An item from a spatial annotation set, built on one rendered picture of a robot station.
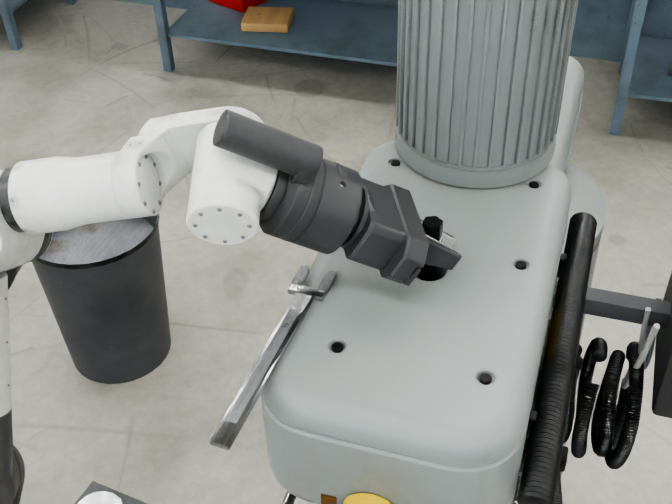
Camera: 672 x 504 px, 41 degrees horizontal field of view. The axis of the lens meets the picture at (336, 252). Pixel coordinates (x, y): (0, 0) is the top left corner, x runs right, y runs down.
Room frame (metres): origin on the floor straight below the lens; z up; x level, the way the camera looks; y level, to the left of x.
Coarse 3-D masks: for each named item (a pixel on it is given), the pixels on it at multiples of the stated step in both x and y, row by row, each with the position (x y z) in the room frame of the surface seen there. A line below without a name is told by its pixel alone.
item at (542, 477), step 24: (576, 216) 0.91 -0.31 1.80; (576, 240) 0.86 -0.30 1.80; (576, 264) 0.82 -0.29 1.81; (576, 288) 0.77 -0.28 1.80; (552, 312) 0.75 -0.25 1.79; (576, 312) 0.73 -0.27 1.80; (552, 336) 0.70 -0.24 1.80; (576, 336) 0.70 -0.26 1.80; (552, 360) 0.66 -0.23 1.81; (552, 384) 0.63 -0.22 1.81; (552, 408) 0.59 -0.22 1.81; (528, 432) 0.58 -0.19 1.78; (552, 432) 0.56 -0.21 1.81; (528, 456) 0.54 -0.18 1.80; (552, 456) 0.54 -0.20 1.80; (528, 480) 0.51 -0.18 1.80; (552, 480) 0.51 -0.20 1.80
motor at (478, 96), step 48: (432, 0) 0.89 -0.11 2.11; (480, 0) 0.86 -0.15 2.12; (528, 0) 0.86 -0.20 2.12; (576, 0) 0.92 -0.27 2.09; (432, 48) 0.89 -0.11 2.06; (480, 48) 0.86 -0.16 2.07; (528, 48) 0.87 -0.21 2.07; (432, 96) 0.89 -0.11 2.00; (480, 96) 0.86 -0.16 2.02; (528, 96) 0.87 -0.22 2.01; (432, 144) 0.88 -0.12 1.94; (480, 144) 0.86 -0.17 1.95; (528, 144) 0.87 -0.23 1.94
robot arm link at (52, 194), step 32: (32, 160) 0.72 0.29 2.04; (64, 160) 0.71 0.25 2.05; (96, 160) 0.70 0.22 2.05; (0, 192) 0.69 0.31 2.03; (32, 192) 0.68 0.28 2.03; (64, 192) 0.68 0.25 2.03; (96, 192) 0.68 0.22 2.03; (0, 224) 0.67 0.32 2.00; (32, 224) 0.68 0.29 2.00; (64, 224) 0.68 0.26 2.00; (0, 256) 0.65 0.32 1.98; (32, 256) 0.71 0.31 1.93
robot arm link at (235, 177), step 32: (224, 128) 0.67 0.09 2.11; (256, 128) 0.67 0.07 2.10; (224, 160) 0.67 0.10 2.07; (256, 160) 0.67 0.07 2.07; (288, 160) 0.67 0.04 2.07; (320, 160) 0.67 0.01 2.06; (192, 192) 0.65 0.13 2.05; (224, 192) 0.64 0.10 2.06; (256, 192) 0.66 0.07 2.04; (288, 192) 0.67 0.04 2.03; (320, 192) 0.67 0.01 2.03; (192, 224) 0.63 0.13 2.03; (224, 224) 0.63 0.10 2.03; (256, 224) 0.63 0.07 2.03; (288, 224) 0.66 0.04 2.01
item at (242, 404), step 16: (304, 272) 0.71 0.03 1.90; (336, 272) 0.71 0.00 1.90; (288, 288) 0.69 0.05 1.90; (304, 288) 0.69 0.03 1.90; (320, 288) 0.69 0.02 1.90; (304, 304) 0.66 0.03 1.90; (288, 320) 0.64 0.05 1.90; (272, 336) 0.62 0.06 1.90; (288, 336) 0.62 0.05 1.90; (272, 352) 0.60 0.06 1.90; (256, 368) 0.58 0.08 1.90; (272, 368) 0.58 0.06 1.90; (256, 384) 0.56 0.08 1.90; (240, 400) 0.54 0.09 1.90; (256, 400) 0.54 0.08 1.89; (224, 416) 0.52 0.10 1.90; (240, 416) 0.52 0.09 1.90; (224, 432) 0.50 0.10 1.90; (224, 448) 0.49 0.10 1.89
